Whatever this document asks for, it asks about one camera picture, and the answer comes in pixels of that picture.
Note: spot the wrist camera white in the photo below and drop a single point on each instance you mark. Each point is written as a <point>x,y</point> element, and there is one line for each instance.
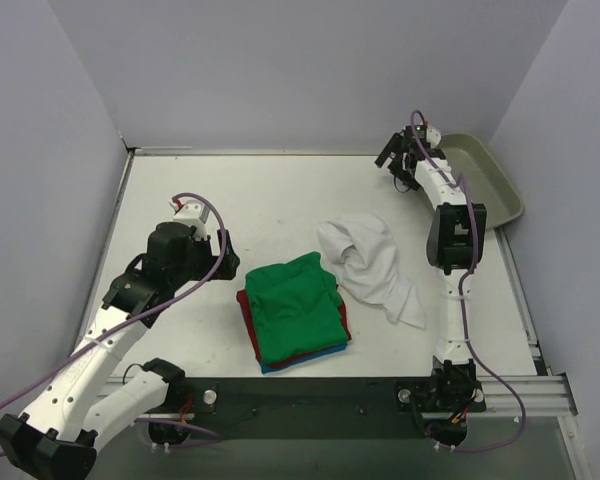
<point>193,214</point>
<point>433,136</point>

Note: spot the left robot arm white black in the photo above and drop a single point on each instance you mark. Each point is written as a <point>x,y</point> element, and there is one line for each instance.
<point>59,434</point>

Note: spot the green t shirt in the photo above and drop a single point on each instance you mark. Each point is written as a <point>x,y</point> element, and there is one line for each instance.
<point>295,308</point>

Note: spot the red t shirt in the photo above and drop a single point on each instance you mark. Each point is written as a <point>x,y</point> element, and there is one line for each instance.
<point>243,302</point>

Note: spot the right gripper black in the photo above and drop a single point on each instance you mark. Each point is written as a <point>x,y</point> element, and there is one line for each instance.
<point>397,151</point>

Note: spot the aluminium rail profile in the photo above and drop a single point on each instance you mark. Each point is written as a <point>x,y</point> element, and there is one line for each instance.
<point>538,395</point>

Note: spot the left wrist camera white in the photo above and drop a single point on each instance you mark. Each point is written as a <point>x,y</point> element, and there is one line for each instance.
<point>193,214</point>

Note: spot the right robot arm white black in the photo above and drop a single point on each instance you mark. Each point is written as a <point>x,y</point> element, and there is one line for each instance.
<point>454,248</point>

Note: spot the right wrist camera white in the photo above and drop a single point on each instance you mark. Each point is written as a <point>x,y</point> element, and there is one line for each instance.
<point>433,136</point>

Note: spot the blue t shirt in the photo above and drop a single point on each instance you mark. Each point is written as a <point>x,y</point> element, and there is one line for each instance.
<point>300,359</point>

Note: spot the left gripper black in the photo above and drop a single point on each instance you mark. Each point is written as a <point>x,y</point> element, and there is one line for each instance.
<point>222,251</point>

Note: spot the grey plastic tray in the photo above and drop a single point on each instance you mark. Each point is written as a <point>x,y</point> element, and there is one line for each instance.
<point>487,182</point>

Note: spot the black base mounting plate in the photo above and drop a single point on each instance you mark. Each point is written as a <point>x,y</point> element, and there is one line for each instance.
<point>312,424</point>

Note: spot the white t shirt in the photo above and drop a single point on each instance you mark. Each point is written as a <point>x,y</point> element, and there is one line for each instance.
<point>363,256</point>

